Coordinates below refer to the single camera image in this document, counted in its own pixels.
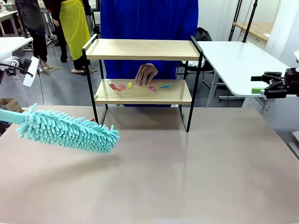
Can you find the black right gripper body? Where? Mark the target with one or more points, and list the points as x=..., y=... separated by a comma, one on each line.
x=292, y=81

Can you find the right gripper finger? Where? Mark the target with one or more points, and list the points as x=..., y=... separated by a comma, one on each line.
x=272, y=76
x=275, y=89

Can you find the teal microfibre duster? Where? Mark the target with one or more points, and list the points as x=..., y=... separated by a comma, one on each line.
x=70, y=135

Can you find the two-tier wooden black-framed shelf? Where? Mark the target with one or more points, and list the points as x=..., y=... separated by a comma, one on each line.
x=140, y=56

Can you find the blue-coat person's right hand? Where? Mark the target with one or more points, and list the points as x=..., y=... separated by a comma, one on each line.
x=146, y=74

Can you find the yellow-apron person's hand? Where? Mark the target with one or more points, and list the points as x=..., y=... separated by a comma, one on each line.
x=56, y=23

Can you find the large white round-cornered table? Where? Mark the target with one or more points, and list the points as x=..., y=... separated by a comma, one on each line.
x=233, y=63

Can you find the light wooden desk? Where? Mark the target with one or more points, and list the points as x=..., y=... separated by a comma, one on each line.
x=254, y=29

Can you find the black stand pole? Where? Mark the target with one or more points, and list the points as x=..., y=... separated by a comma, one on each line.
x=250, y=22

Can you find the black tripod stand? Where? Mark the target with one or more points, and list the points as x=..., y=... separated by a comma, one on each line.
x=236, y=19

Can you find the black chair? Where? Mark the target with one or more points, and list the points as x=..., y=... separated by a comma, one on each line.
x=203, y=35

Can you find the teal paper scrap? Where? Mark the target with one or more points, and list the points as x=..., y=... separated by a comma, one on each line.
x=165, y=86

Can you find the person in blue coat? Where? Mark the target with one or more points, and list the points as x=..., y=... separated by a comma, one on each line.
x=149, y=23

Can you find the yellow paper scrap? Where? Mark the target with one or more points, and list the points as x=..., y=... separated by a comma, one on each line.
x=129, y=85

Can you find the red paper scrap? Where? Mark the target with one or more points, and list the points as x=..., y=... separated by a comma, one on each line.
x=113, y=86

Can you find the person in yellow apron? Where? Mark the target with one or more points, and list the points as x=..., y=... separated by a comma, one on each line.
x=74, y=28

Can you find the grey floor mat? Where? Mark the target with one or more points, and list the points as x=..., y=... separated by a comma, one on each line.
x=53, y=68

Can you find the person in dark clothes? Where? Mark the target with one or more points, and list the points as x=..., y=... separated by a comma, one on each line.
x=35, y=14

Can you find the white desk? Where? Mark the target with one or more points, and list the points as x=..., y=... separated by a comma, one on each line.
x=11, y=44

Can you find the brown cardboard box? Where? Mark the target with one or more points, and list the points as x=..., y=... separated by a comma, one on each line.
x=10, y=106

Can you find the white background workbench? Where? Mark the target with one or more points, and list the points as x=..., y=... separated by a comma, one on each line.
x=7, y=14

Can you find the grey metal mounting rail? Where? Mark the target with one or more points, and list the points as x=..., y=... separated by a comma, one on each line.
x=294, y=144

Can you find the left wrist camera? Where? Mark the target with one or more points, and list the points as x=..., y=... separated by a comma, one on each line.
x=30, y=72

